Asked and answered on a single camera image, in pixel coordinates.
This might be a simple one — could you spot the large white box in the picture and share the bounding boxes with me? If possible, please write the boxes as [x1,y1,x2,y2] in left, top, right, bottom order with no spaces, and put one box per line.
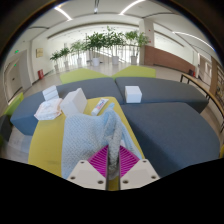
[59,87,88,117]

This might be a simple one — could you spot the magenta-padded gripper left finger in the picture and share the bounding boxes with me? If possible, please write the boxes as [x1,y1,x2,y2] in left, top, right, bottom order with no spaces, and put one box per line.
[66,144,110,191]

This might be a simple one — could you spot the dark grey cube ottoman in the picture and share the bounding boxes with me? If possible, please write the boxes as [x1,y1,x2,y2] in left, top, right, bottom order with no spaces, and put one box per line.
[0,114,14,143]

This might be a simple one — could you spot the stack of white tissue packs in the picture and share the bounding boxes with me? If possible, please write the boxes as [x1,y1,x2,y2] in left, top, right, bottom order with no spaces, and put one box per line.
[41,84,60,103]

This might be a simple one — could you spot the brown wooden counter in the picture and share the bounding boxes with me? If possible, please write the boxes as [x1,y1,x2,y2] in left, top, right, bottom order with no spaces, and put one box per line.
[143,45,196,75]

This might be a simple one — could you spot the white plastic-wrapped packet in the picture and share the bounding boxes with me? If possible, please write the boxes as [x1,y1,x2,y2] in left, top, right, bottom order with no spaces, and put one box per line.
[33,97,64,122]

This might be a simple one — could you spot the long green upholstered bench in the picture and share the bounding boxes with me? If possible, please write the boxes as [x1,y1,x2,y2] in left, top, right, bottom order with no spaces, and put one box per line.
[2,92,25,118]

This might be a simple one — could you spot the wide blue-grey upholstered bench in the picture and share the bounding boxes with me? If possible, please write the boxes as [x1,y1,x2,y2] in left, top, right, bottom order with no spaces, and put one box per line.
[120,102,221,178]

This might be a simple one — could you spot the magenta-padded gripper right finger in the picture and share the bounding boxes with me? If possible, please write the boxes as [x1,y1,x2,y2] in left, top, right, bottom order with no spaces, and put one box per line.
[119,146,160,190]

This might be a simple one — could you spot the framed yellow wall picture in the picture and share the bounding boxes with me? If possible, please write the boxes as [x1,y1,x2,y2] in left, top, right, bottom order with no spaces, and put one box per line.
[35,47,44,59]

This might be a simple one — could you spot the ceiling strip lights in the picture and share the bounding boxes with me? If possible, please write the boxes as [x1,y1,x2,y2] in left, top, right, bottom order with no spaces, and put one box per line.
[53,0,214,51]

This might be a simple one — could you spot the long blue-grey upholstered bench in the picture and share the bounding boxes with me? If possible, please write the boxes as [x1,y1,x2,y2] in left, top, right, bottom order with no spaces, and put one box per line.
[9,78,124,136]

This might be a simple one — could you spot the white tube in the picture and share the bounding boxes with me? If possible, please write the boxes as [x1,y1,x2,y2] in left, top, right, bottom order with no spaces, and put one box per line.
[90,98,110,117]

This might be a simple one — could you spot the row of potted plants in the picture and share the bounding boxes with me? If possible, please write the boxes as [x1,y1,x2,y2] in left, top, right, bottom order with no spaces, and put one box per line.
[49,26,151,73]

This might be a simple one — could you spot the angled blue-grey upholstered bench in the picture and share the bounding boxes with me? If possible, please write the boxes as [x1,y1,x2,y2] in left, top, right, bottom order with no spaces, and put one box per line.
[114,77,209,114]

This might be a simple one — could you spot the wooden table with black frame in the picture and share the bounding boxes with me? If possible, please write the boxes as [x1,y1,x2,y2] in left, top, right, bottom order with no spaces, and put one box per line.
[179,73,224,133]

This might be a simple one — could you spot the small white cube box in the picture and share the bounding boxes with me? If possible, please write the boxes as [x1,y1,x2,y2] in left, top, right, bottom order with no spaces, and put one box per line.
[124,85,143,104]

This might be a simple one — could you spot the light blue knitted towel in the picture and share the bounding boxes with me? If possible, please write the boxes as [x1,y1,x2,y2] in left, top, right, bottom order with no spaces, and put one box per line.
[60,102,144,181]

